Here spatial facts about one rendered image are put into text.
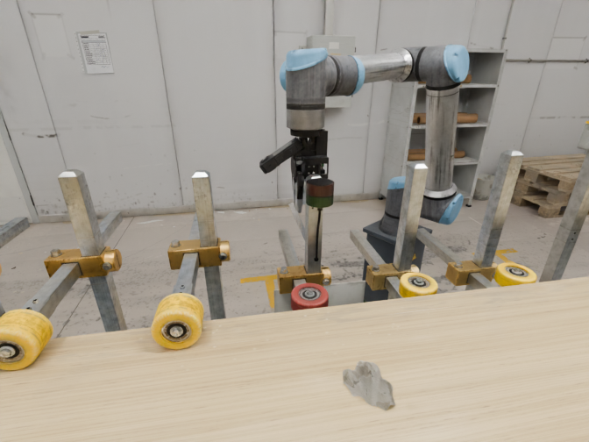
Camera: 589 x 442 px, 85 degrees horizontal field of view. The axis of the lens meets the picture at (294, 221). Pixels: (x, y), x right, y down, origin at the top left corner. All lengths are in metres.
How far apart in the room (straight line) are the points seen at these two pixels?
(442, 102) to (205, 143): 2.49
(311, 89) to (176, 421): 0.64
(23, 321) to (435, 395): 0.64
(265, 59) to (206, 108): 0.71
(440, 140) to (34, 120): 3.31
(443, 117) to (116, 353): 1.23
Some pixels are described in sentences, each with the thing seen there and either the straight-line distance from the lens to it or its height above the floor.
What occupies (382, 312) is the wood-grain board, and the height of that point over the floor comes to 0.90.
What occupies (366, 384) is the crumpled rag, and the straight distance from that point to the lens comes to 0.54.
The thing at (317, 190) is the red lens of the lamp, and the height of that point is 1.11.
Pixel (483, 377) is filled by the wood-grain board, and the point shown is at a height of 0.90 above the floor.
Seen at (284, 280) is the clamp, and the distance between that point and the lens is 0.82.
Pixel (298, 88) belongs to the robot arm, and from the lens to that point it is 0.75.
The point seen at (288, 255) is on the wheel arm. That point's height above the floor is 0.86.
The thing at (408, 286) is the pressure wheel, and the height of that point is 0.91.
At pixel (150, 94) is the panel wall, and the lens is 3.40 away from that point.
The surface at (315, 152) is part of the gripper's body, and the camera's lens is 0.79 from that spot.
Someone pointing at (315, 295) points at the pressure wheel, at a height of 0.90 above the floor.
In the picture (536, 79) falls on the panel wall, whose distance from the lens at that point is 4.78.
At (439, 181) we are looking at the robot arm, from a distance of 1.49.
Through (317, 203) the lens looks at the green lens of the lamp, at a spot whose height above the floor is 1.08.
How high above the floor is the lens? 1.33
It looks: 24 degrees down
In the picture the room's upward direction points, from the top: straight up
